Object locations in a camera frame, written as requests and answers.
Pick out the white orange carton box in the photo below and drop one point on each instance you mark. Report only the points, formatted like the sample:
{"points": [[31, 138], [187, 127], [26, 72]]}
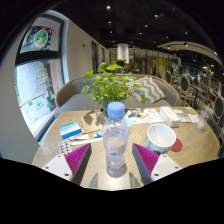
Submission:
{"points": [[169, 116]]}

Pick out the ceiling spot lights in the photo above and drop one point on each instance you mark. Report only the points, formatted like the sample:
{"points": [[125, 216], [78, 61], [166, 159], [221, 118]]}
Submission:
{"points": [[146, 25]]}

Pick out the illustrated paper sheet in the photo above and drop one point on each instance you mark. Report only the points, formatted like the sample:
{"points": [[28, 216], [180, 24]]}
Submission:
{"points": [[150, 116]]}

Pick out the yellow card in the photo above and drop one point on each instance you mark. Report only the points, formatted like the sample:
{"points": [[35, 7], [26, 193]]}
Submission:
{"points": [[190, 110]]}

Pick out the blue white card pack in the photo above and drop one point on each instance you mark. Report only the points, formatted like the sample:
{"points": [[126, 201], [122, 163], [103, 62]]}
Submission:
{"points": [[70, 129]]}

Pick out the group of dining chairs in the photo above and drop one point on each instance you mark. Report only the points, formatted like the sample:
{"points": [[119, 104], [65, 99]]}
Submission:
{"points": [[186, 86]]}

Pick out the grey white chevron cushion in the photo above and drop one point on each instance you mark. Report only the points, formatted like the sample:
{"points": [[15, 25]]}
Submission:
{"points": [[151, 90]]}

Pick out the white paper napkin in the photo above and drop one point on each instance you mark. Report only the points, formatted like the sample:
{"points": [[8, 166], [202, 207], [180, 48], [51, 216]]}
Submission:
{"points": [[193, 118]]}

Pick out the person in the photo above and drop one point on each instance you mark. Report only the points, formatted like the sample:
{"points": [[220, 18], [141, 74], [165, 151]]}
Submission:
{"points": [[120, 62]]}

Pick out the grey curved sofa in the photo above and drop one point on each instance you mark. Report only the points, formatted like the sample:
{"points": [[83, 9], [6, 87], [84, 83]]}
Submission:
{"points": [[71, 96]]}

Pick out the clear blue-capped water bottle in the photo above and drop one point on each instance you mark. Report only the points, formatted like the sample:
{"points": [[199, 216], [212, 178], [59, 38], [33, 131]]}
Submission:
{"points": [[115, 140]]}

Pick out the flat round red coaster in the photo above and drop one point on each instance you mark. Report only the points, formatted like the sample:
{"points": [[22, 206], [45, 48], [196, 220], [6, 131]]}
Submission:
{"points": [[177, 146]]}

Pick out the green potted plant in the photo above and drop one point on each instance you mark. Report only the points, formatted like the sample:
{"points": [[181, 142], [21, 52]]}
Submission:
{"points": [[110, 85]]}

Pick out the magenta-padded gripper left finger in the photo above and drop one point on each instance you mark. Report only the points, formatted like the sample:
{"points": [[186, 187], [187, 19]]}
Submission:
{"points": [[77, 159]]}

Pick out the white round column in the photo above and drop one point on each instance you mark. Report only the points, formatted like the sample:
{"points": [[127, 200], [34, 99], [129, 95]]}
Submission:
{"points": [[122, 53]]}

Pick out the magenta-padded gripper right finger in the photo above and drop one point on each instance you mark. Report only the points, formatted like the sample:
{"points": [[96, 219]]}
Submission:
{"points": [[146, 159]]}

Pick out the pill blister pack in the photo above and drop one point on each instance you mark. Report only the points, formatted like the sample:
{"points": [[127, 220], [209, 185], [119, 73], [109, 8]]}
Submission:
{"points": [[64, 147]]}

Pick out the window with festive decals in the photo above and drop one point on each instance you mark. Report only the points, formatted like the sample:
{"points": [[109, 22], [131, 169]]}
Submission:
{"points": [[38, 86]]}

